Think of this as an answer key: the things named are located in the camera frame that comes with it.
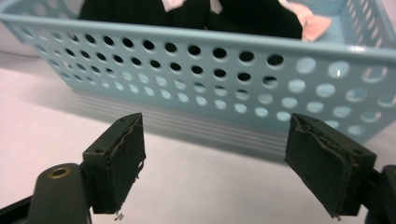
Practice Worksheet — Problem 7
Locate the black sock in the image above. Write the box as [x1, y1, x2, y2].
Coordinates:
[206, 0, 304, 40]
[78, 0, 210, 31]

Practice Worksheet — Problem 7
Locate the pink sock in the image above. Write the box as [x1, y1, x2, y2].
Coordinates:
[277, 0, 332, 42]

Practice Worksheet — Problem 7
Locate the blue perforated plastic basket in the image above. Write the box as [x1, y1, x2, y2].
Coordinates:
[0, 0, 396, 144]

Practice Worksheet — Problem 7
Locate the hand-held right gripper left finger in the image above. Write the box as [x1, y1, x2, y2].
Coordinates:
[82, 112, 147, 215]

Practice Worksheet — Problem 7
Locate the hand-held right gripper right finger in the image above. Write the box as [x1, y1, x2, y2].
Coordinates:
[284, 113, 377, 218]

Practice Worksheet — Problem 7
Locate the white sock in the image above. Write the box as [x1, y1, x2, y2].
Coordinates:
[162, 0, 185, 13]
[209, 0, 223, 15]

